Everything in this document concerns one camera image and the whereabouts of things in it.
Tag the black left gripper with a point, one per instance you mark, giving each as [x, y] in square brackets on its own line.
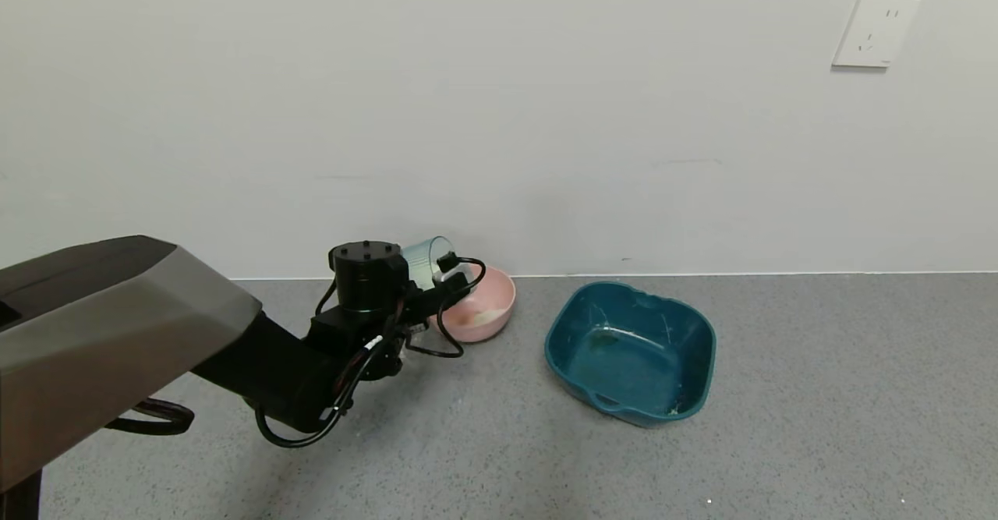
[454, 285]

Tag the clear ribbed plastic cup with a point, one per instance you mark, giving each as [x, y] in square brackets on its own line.
[425, 263]

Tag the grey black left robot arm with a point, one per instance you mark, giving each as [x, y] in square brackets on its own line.
[101, 333]

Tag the pink plastic bowl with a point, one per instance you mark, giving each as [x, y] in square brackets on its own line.
[495, 302]

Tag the teal plastic basin tray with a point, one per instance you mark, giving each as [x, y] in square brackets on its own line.
[624, 364]

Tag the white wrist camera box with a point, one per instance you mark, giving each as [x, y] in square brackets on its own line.
[460, 272]

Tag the white wall power socket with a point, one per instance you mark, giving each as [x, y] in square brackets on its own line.
[875, 30]

